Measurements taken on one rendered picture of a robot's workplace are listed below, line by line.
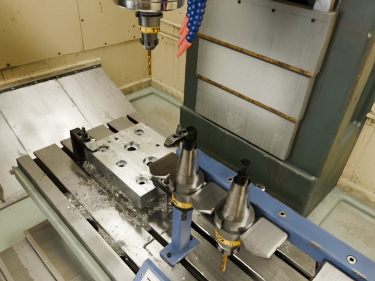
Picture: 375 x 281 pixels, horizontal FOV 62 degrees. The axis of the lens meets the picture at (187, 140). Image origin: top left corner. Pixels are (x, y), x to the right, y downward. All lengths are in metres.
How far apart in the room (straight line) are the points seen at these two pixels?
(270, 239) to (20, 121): 1.37
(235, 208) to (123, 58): 1.67
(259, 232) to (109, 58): 1.63
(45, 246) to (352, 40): 1.09
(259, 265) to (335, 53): 0.63
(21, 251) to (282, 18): 1.08
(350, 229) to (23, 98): 1.61
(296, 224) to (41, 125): 1.34
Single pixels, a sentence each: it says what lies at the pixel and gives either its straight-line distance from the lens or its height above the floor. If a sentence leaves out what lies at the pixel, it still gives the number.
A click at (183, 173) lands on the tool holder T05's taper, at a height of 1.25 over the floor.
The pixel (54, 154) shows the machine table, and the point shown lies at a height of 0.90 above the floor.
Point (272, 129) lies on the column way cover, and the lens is 1.17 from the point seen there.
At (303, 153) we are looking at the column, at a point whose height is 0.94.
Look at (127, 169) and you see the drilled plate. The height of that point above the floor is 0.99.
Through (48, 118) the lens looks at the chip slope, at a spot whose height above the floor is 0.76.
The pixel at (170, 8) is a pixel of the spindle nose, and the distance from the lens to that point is 0.70.
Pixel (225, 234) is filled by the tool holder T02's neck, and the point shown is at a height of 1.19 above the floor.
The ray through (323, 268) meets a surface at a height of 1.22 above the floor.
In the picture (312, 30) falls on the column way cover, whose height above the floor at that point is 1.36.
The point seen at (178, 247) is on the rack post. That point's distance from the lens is 0.82.
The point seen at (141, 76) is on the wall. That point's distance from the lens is 2.19.
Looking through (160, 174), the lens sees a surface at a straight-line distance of 0.58.
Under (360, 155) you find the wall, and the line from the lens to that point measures 1.53.
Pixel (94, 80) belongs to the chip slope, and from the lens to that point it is 1.88.
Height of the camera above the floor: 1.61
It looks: 36 degrees down
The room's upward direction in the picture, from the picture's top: 4 degrees clockwise
